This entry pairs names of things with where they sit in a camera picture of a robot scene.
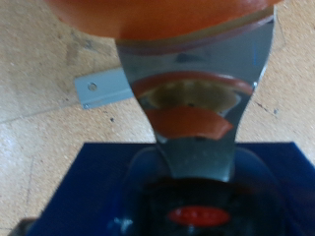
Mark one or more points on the white bread slice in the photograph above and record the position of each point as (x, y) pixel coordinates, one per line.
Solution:
(157, 16)

